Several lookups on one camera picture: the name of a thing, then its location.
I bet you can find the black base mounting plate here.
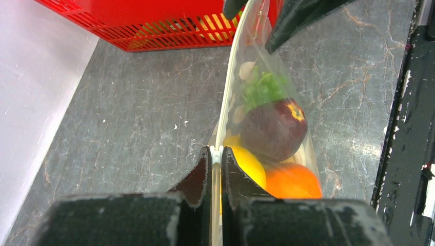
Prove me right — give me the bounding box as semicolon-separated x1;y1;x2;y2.
370;1;434;245

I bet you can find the green grape bunch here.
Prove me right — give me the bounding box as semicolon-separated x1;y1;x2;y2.
242;66;290;113

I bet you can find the clear dotted zip top bag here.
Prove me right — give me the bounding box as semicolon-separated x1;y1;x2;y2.
210;1;323;245

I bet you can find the yellow lemon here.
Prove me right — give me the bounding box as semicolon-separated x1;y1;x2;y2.
223;135;266;189

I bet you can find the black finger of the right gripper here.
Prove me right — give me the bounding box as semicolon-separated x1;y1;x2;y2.
265;0;352;54
222;0;248;20

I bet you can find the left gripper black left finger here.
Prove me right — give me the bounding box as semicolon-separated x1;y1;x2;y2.
32;147;212;245

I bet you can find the dark red plum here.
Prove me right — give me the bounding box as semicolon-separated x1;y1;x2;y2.
240;98;308;162

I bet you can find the orange tangerine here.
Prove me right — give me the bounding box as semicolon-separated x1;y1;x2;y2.
266;162;323;199

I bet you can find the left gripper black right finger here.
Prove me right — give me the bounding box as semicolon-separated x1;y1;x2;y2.
221;147;391;245

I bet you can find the red plastic basket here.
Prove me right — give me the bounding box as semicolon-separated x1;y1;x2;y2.
34;0;284;53

